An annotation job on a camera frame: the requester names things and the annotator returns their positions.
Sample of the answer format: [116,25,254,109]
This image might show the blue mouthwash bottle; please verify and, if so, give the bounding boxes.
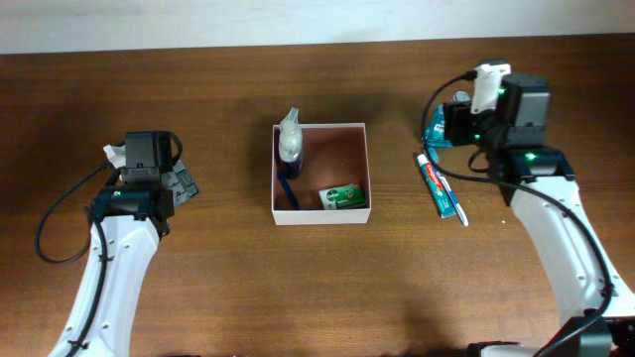
[425,91,470,149]

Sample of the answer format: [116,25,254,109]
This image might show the blue white toothbrush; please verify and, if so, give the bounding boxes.
[436,170,469,227]

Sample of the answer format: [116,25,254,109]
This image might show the green toothpaste tube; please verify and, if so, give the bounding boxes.
[417,154,456,218]

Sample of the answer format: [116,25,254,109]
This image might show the blue disposable razor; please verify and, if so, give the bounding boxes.
[277,171,301,210]

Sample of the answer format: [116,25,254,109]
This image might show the clear spray bottle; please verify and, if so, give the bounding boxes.
[278,107,304,179]

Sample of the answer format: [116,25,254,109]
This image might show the green soap box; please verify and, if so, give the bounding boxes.
[318,182,367,210]

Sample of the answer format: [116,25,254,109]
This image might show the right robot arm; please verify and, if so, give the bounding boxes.
[445,69,634,356]

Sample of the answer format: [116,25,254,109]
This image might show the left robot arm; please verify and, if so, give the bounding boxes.
[51,131,199,356]

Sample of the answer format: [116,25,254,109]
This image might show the white open cardboard box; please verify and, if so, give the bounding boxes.
[270,123,373,225]

